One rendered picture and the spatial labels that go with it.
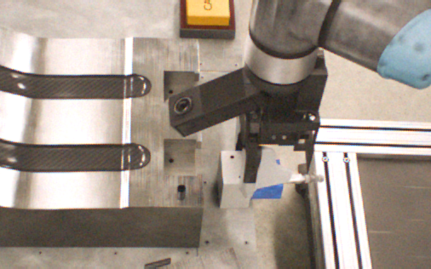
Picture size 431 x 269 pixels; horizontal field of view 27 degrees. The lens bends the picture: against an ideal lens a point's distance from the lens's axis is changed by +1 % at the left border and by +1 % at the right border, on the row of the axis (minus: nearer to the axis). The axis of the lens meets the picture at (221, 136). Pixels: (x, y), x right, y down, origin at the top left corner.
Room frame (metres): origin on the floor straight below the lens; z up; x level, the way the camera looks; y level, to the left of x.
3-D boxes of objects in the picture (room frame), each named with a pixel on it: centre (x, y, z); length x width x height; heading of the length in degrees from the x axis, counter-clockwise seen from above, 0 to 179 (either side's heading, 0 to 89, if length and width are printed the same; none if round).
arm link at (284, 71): (0.66, -0.05, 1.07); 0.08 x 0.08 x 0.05
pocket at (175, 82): (0.73, 0.06, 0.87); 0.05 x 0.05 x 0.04; 8
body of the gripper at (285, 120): (0.65, -0.06, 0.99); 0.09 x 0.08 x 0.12; 100
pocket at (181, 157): (0.63, 0.04, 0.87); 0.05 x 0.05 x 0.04; 8
